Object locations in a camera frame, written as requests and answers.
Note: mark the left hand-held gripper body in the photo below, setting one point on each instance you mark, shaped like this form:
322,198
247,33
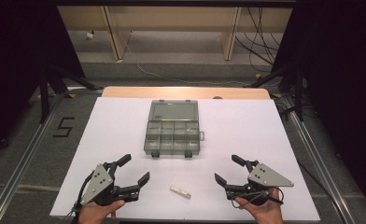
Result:
97,183

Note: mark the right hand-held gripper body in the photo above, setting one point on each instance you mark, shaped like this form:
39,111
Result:
266,177

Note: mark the small white metal piece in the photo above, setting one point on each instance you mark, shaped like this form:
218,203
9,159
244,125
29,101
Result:
180,191

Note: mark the clear grey compartment storage box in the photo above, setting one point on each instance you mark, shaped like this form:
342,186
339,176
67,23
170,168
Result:
172,127

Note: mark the person's left hand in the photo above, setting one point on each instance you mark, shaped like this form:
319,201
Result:
94,214

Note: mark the person's right hand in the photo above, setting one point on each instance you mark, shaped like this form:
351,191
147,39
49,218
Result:
268,213

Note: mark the white table sheet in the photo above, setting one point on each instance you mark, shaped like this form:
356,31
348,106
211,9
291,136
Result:
234,133

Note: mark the yellow floor tape piece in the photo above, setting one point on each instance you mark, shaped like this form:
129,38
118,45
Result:
277,95
258,76
71,95

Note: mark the wooden table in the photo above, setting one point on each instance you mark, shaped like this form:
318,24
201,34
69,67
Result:
184,92

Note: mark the black metal stand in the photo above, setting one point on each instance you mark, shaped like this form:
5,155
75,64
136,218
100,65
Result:
44,93
298,90

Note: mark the black curtain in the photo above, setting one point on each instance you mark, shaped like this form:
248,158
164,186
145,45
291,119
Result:
343,77
13,62

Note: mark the small white floor plug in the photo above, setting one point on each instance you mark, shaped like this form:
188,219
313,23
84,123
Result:
89,35

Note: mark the light wooden desk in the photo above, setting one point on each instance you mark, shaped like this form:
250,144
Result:
171,18

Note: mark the metal floor rail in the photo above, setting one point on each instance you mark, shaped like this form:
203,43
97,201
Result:
315,155
22,165

